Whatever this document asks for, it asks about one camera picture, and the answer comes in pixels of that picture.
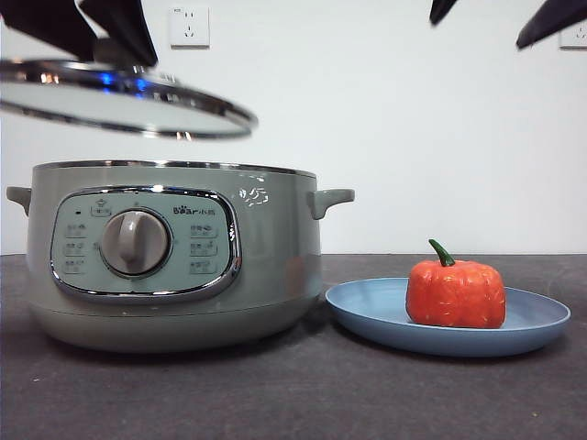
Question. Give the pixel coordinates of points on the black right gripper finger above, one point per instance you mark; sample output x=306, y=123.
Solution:
x=442, y=9
x=559, y=18

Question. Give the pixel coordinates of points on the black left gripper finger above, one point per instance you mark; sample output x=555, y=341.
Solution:
x=126, y=27
x=46, y=23

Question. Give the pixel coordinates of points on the glass lid with green knob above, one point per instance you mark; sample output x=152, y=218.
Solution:
x=114, y=107

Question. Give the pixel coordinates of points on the orange pumpkin with green stem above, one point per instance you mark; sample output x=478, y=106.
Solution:
x=454, y=293

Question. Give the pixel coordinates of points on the pale green electric steamer pot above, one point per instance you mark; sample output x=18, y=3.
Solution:
x=270, y=256

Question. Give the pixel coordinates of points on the blue plate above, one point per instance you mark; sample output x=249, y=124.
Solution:
x=367, y=307

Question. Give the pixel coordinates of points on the white wall socket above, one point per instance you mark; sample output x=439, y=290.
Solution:
x=190, y=27
x=573, y=40

